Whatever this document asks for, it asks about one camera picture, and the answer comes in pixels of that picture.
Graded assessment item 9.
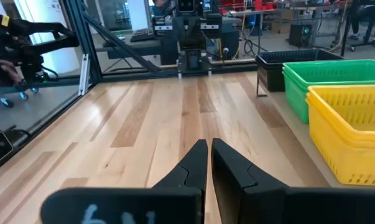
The black plastic basket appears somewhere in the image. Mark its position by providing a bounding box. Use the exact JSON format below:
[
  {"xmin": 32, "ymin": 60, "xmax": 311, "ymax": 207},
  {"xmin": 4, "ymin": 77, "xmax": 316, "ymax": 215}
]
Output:
[
  {"xmin": 254, "ymin": 47, "xmax": 345, "ymax": 68},
  {"xmin": 256, "ymin": 67, "xmax": 287, "ymax": 93},
  {"xmin": 255, "ymin": 63, "xmax": 285, "ymax": 72}
]

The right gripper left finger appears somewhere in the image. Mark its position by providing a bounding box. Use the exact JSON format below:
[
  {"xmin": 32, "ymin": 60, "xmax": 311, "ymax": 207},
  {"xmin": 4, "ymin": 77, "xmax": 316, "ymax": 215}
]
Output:
[{"xmin": 40, "ymin": 139, "xmax": 209, "ymax": 224}]

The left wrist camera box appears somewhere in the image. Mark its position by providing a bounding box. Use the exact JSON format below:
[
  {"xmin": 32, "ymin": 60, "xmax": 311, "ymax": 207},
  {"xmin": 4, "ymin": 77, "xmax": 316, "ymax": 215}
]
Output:
[{"xmin": 177, "ymin": 0, "xmax": 197, "ymax": 14}]

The person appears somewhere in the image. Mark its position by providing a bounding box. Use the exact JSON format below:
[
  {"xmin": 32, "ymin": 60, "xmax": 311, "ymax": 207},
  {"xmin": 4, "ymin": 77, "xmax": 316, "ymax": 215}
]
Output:
[
  {"xmin": 350, "ymin": 0, "xmax": 375, "ymax": 45},
  {"xmin": 152, "ymin": 0, "xmax": 176, "ymax": 17}
]

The black aluminium frame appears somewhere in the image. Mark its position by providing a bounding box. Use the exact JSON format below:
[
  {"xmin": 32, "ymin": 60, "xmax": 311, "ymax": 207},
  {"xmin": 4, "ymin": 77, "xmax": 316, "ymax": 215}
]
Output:
[{"xmin": 0, "ymin": 0, "xmax": 260, "ymax": 177}]

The person's hand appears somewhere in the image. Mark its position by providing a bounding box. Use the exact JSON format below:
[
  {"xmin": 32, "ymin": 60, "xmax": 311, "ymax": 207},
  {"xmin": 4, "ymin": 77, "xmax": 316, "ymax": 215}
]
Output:
[{"xmin": 0, "ymin": 59, "xmax": 24, "ymax": 86}]

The black keyboard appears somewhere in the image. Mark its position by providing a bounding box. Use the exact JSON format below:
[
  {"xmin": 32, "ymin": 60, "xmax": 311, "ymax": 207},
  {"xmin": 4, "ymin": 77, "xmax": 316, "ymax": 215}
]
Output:
[{"xmin": 130, "ymin": 29, "xmax": 155, "ymax": 43}]

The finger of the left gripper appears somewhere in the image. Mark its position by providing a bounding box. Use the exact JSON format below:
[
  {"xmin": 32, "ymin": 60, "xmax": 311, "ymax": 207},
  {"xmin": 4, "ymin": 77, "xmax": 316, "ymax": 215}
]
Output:
[
  {"xmin": 190, "ymin": 16, "xmax": 206, "ymax": 51},
  {"xmin": 175, "ymin": 17, "xmax": 191, "ymax": 51}
]

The computer monitor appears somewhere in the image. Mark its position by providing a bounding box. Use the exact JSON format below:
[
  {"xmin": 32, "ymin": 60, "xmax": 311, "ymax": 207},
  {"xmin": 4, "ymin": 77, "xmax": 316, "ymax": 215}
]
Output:
[{"xmin": 126, "ymin": 0, "xmax": 154, "ymax": 32}]

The yellow plastic basket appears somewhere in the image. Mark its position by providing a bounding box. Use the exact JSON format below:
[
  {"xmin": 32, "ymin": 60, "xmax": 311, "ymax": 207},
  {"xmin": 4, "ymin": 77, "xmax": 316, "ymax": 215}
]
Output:
[
  {"xmin": 305, "ymin": 84, "xmax": 375, "ymax": 138},
  {"xmin": 306, "ymin": 98, "xmax": 375, "ymax": 147},
  {"xmin": 307, "ymin": 116, "xmax": 375, "ymax": 187}
]

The black computer case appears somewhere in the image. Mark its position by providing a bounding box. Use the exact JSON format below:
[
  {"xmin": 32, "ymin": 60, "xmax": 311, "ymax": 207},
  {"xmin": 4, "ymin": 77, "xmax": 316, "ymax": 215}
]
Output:
[{"xmin": 289, "ymin": 24, "xmax": 315, "ymax": 49}]

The wheeled chair base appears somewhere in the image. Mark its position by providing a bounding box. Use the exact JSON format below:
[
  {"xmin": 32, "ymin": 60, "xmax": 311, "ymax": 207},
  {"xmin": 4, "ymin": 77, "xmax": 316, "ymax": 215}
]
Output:
[{"xmin": 0, "ymin": 85, "xmax": 40, "ymax": 110}]

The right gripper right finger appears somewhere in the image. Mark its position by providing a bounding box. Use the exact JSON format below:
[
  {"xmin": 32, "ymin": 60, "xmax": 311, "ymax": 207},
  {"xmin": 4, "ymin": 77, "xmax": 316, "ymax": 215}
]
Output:
[{"xmin": 211, "ymin": 138, "xmax": 375, "ymax": 224}]

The grey desk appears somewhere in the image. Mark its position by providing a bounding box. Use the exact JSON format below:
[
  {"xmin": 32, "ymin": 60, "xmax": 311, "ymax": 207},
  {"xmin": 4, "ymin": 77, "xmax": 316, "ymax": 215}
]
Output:
[{"xmin": 93, "ymin": 37, "xmax": 179, "ymax": 62}]

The green plastic basket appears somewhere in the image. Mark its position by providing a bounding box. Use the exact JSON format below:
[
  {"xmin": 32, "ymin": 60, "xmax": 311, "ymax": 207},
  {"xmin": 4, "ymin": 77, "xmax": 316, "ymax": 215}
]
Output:
[
  {"xmin": 282, "ymin": 73, "xmax": 311, "ymax": 96},
  {"xmin": 283, "ymin": 80, "xmax": 311, "ymax": 124},
  {"xmin": 281, "ymin": 58, "xmax": 375, "ymax": 87}
]

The red storage crate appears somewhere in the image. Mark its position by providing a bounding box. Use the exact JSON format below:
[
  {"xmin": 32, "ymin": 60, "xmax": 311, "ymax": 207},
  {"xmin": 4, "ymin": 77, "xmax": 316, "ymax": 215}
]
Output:
[{"xmin": 219, "ymin": 0, "xmax": 280, "ymax": 12}]

